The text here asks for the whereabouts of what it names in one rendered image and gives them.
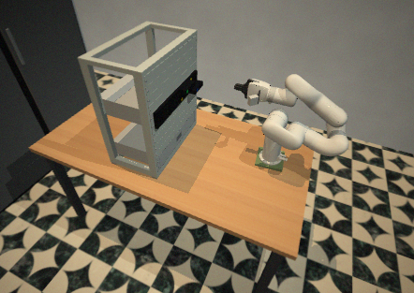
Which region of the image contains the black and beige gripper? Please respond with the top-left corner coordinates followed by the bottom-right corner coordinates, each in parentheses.
top-left (234, 79), bottom-right (271, 102)

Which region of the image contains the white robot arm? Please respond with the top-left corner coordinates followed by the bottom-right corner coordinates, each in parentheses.
top-left (259, 74), bottom-right (348, 166)

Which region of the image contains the grey rack frame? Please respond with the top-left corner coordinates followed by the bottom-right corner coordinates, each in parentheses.
top-left (78, 22), bottom-right (203, 179)

